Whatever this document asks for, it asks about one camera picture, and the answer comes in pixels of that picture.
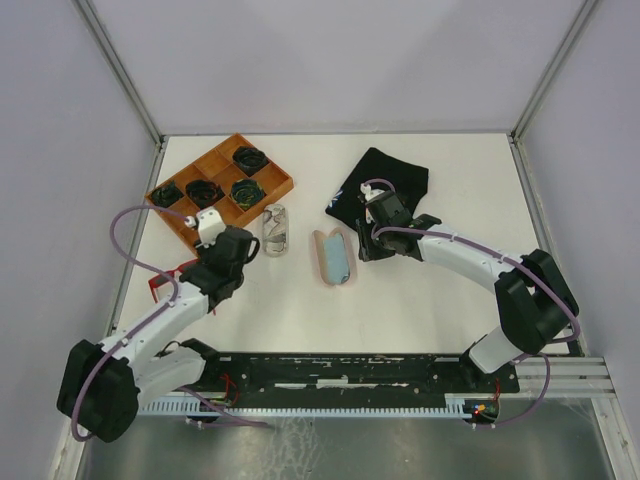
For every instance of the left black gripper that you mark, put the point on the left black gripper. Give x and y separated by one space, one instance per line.
206 252

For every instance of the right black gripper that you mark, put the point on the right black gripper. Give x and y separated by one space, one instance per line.
366 250

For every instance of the light blue cloth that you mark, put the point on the light blue cloth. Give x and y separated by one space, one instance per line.
336 260

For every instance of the pink glasses case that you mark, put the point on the pink glasses case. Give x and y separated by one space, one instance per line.
318 237

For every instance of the marble pattern glasses case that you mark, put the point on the marble pattern glasses case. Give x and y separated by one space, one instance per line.
275 230

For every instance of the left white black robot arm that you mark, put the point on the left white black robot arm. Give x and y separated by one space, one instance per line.
105 384

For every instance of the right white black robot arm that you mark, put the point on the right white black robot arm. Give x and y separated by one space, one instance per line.
534 302

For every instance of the red sunglasses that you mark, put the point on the red sunglasses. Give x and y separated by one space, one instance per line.
159 284

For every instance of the black folded cloth pouch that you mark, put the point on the black folded cloth pouch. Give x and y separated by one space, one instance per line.
410 183

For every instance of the rolled black belt middle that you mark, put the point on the rolled black belt middle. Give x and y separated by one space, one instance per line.
204 193

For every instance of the rolled blue yellow belt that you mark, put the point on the rolled blue yellow belt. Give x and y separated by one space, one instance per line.
246 193

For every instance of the rolled green black belt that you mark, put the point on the rolled green black belt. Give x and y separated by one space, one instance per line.
166 195

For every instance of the wooden compartment tray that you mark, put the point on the wooden compartment tray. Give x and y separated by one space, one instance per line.
236 178

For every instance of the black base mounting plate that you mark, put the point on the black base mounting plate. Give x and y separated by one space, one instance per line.
392 378

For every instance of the rolled black belt top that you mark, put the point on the rolled black belt top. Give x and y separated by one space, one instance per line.
249 159

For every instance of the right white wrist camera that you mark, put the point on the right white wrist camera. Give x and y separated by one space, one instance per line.
369 192

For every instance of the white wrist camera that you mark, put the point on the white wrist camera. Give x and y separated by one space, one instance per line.
208 224
369 192

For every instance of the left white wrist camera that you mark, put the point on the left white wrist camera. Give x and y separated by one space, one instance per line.
208 224

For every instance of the white slotted cable duct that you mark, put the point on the white slotted cable duct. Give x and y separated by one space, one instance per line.
332 405

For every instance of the left aluminium frame post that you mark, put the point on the left aluminium frame post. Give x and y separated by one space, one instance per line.
97 28

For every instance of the aluminium frame post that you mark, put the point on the aluminium frame post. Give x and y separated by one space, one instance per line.
554 66
97 28

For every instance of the right aluminium frame post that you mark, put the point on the right aluminium frame post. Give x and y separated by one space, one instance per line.
554 66

